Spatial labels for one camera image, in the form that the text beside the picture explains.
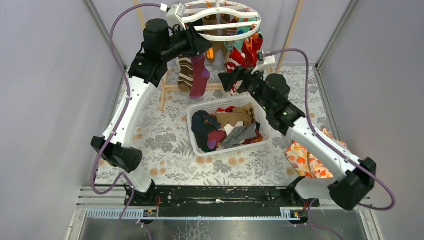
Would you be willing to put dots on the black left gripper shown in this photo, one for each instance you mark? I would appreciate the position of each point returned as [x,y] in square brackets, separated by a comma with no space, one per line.
[191,40]

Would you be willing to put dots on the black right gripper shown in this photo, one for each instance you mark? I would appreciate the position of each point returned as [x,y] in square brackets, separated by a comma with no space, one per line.
[240,74]

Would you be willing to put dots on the orange clothes peg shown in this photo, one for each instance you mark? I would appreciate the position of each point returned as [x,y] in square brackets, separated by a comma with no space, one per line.
[210,54]

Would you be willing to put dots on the white round clip hanger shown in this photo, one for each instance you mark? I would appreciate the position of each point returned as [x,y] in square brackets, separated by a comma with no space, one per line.
[198,9]

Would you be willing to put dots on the maroon sock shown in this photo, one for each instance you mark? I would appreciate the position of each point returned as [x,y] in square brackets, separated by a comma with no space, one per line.
[201,77]
[215,137]

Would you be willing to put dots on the brown white striped sock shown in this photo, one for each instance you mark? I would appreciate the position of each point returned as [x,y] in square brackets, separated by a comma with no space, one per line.
[185,79]

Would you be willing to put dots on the tan ribbed sock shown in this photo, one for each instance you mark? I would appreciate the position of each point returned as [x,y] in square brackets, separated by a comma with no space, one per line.
[237,115]

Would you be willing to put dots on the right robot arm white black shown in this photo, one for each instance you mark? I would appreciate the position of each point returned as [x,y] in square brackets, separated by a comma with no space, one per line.
[353,178]

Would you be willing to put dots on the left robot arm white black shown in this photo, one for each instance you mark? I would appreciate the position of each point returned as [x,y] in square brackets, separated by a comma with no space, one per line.
[161,44]

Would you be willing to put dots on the wooden hanger rack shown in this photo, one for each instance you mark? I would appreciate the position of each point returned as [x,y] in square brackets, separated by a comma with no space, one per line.
[168,88]

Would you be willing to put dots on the red white striped sock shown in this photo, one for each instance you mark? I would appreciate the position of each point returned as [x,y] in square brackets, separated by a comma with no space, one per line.
[247,56]

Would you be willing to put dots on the brown ribbed sock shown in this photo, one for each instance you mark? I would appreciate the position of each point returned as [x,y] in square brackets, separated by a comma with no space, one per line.
[217,45]

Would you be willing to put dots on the teal patterned sock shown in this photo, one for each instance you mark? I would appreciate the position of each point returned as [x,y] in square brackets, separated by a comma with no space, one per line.
[238,44]

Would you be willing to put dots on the white plastic laundry basket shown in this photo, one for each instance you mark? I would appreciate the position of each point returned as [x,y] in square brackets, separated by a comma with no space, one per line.
[264,133]

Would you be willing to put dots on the grey sock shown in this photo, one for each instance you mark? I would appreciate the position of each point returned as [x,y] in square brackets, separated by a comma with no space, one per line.
[239,135]

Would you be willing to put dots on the navy blue sock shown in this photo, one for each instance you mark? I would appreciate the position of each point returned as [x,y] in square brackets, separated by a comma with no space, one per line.
[202,125]

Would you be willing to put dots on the floral orange bag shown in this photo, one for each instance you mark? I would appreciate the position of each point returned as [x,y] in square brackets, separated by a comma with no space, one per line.
[311,159]

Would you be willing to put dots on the floral table mat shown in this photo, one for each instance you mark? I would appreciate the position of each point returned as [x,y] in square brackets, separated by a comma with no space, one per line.
[169,158]

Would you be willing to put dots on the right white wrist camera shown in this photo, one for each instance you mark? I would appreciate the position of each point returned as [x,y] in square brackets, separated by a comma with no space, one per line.
[265,61]

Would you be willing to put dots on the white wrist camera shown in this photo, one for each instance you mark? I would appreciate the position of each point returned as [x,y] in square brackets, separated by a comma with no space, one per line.
[174,14]
[265,61]

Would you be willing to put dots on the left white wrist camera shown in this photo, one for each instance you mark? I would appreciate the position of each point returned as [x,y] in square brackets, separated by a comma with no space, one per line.
[174,14]

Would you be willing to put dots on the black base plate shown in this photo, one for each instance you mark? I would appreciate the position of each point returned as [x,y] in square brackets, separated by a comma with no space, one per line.
[218,201]

